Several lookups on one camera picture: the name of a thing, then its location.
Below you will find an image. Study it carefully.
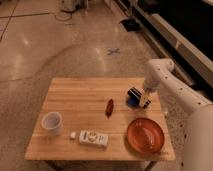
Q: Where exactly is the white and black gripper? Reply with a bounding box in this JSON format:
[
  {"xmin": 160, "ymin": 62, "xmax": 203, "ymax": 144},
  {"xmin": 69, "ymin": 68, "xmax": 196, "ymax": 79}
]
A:
[{"xmin": 127, "ymin": 87, "xmax": 151, "ymax": 109}]

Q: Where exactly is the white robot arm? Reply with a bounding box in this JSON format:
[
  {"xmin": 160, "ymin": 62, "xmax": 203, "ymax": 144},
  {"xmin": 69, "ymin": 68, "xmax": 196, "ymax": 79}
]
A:
[{"xmin": 139, "ymin": 58, "xmax": 213, "ymax": 171}]

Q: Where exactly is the blue object on table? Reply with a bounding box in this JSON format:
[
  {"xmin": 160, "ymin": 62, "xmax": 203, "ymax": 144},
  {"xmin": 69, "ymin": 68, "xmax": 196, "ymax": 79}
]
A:
[{"xmin": 126, "ymin": 96, "xmax": 140, "ymax": 108}]

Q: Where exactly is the wooden table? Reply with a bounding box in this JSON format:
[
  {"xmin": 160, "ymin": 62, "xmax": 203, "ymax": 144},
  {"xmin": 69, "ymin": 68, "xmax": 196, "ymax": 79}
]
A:
[{"xmin": 25, "ymin": 78, "xmax": 175, "ymax": 161}]

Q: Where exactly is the orange round plate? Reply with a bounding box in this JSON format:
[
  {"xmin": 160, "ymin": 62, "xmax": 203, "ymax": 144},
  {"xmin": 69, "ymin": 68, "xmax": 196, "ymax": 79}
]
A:
[{"xmin": 126, "ymin": 118, "xmax": 165, "ymax": 155}]

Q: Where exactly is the black floor mat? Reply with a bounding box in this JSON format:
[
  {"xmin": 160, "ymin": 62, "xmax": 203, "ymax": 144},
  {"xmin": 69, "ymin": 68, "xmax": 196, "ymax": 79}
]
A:
[{"xmin": 120, "ymin": 19, "xmax": 140, "ymax": 32}]

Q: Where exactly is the white plastic cup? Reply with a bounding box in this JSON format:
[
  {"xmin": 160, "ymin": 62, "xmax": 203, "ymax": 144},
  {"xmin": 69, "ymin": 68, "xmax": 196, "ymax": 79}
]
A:
[{"xmin": 41, "ymin": 112, "xmax": 63, "ymax": 135}]

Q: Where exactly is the white machine base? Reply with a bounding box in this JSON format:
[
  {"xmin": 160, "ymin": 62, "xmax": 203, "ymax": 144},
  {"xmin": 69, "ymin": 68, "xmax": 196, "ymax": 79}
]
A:
[{"xmin": 61, "ymin": 0, "xmax": 88, "ymax": 12}]

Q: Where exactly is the long white shelf rail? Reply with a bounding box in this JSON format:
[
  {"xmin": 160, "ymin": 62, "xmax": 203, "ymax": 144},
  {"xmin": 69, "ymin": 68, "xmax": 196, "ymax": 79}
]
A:
[{"xmin": 114, "ymin": 0, "xmax": 213, "ymax": 88}]

